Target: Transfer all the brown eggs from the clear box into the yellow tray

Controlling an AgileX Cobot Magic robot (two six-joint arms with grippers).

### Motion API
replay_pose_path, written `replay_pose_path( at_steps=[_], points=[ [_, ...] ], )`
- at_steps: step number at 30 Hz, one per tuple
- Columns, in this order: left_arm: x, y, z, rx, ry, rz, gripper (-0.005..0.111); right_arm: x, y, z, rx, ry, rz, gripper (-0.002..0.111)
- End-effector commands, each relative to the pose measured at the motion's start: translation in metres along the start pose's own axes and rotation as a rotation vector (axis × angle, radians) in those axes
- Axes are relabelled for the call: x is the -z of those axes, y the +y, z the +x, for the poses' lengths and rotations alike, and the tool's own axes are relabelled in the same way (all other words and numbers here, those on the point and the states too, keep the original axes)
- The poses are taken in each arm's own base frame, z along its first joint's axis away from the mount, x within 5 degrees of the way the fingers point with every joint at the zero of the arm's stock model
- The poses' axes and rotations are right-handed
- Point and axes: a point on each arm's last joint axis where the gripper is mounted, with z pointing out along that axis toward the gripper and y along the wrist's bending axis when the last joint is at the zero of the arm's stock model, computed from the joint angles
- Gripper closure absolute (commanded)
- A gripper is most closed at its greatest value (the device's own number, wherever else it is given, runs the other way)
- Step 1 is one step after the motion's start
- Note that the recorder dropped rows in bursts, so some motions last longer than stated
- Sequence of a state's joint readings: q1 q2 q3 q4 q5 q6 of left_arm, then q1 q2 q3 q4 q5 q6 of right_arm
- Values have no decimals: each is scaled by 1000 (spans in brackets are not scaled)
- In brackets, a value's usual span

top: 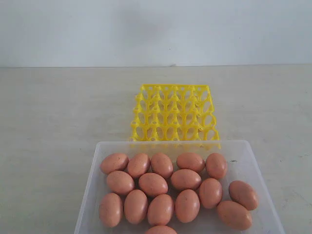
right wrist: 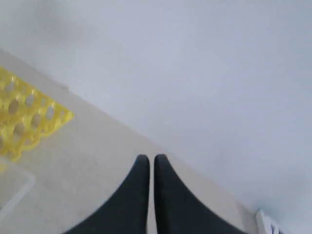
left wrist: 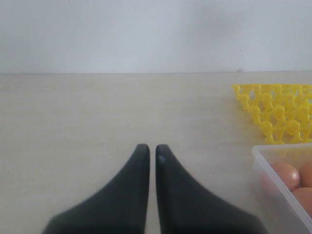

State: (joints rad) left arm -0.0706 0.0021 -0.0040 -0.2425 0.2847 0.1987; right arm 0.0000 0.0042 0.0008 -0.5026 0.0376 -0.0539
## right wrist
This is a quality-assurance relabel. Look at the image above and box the white object with blue print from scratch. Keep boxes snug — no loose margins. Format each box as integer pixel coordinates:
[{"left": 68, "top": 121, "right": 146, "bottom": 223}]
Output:
[{"left": 255, "top": 209, "right": 283, "bottom": 234}]

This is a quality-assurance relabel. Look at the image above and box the clear plastic bin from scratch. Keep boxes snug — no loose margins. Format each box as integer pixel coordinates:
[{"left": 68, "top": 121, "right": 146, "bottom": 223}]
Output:
[{"left": 0, "top": 156, "right": 36, "bottom": 221}]

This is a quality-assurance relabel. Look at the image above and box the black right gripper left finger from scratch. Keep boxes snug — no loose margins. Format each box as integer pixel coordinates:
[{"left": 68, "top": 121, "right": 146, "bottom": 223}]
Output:
[{"left": 67, "top": 155, "right": 150, "bottom": 234}]

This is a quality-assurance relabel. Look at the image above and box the yellow plastic egg tray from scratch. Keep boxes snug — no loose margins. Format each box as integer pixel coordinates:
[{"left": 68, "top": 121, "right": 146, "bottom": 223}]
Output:
[{"left": 0, "top": 68, "right": 74, "bottom": 161}]

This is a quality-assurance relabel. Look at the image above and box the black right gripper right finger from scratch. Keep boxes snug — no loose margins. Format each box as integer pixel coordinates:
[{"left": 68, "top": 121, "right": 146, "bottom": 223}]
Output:
[{"left": 154, "top": 155, "right": 243, "bottom": 234}]

